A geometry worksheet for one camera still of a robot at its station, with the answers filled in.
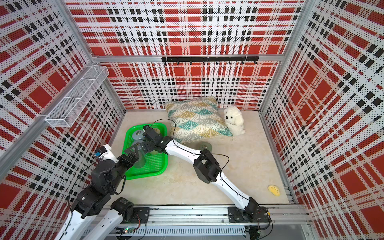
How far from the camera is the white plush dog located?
0.94m

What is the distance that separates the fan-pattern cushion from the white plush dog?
0.02 metres

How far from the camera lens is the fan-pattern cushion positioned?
927 millimetres
